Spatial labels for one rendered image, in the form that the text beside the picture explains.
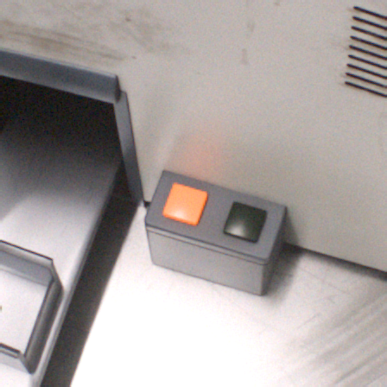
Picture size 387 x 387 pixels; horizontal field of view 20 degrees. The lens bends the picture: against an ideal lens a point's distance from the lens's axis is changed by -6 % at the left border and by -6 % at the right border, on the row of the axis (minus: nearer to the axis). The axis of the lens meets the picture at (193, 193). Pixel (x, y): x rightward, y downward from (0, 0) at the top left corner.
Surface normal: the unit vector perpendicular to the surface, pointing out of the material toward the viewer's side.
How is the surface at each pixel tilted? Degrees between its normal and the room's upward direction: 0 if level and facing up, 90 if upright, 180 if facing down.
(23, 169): 0
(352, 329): 0
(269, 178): 90
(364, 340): 0
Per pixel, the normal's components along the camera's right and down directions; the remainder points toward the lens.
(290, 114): -0.32, 0.86
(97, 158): -0.04, -0.42
